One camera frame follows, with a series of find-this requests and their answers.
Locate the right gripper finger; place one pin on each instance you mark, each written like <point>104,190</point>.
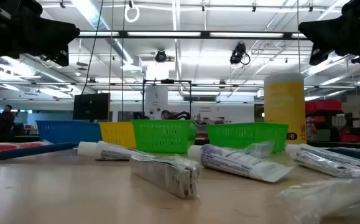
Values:
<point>325,32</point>

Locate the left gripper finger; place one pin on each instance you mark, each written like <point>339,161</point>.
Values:
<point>55,35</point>

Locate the red white toothbrush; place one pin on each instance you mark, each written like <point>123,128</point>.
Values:
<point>11,147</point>

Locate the green plastic basket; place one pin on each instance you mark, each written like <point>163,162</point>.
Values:
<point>164,137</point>
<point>245,133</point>

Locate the white tube blue print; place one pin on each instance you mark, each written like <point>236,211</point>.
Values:
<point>235,163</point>

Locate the red storage case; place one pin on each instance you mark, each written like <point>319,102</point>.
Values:
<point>322,106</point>

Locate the black monitor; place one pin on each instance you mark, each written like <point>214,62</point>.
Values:
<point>91,106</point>

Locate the yellow canister white lid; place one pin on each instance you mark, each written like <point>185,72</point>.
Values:
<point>283,105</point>

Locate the person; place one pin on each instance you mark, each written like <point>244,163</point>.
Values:
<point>6,123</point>
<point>165,114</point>

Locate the blue plastic basket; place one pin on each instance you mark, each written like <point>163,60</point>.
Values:
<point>67,132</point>

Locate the yellow plastic basket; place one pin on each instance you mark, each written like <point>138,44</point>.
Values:
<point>117,133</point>

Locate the black overhead light bar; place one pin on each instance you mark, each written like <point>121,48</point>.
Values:
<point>204,34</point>

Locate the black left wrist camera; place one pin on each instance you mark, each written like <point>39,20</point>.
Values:
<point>60,57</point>

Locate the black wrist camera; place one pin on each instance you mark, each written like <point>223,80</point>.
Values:
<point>318,56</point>
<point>60,57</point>

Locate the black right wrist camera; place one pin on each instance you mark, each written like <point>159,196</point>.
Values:
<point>318,56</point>

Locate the black overhead camera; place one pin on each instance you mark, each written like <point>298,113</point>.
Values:
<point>160,56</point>
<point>238,53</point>

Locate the black metal frame stand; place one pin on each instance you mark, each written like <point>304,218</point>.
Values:
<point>167,81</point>

